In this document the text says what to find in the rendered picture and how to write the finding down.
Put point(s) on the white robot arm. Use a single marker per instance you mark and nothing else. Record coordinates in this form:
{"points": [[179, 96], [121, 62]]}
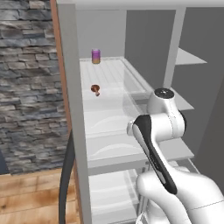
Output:
{"points": [[172, 186]]}

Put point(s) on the purple and gold can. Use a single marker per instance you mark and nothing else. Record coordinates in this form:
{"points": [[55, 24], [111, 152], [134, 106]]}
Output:
{"points": [[96, 56]]}

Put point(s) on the grey open fridge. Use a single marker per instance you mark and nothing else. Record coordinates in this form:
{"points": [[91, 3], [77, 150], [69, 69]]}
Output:
{"points": [[99, 122]]}

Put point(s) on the brown mushroom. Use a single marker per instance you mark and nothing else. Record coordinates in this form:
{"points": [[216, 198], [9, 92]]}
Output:
{"points": [[95, 89]]}

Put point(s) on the grey fridge door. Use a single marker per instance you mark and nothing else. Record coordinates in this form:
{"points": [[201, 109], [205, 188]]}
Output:
{"points": [[201, 73]]}

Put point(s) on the white freezer drawer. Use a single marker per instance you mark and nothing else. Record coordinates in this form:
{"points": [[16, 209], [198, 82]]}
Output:
{"points": [[113, 195]]}

